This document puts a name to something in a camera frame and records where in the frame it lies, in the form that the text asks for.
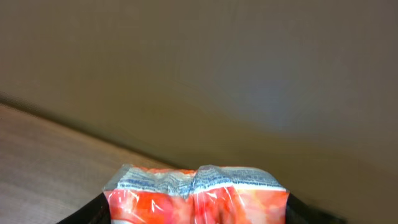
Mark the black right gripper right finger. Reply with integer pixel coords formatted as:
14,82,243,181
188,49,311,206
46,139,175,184
285,194,345,224

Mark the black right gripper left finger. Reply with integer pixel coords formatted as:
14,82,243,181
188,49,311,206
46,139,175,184
57,193,111,224

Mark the red small carton box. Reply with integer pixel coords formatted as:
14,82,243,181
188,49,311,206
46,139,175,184
103,165,290,224

